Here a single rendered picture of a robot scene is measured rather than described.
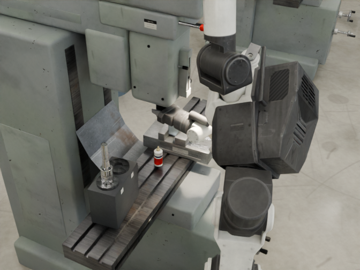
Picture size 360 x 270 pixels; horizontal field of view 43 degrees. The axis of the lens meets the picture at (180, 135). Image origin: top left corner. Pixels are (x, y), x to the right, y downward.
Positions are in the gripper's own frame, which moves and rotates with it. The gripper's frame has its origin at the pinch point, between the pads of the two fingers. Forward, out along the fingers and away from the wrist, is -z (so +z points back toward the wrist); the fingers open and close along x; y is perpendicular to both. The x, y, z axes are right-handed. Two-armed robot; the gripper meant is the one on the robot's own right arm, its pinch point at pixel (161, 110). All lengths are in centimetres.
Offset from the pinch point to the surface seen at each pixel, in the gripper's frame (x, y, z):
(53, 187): 35, 48, -42
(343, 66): -334, 122, -40
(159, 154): 3.1, 22.2, 1.5
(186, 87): -1.6, -15.9, 12.8
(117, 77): 15.2, -18.9, -10.2
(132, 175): 28.2, 14.2, 9.8
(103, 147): 40.7, -7.2, 8.7
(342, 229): -112, 123, 63
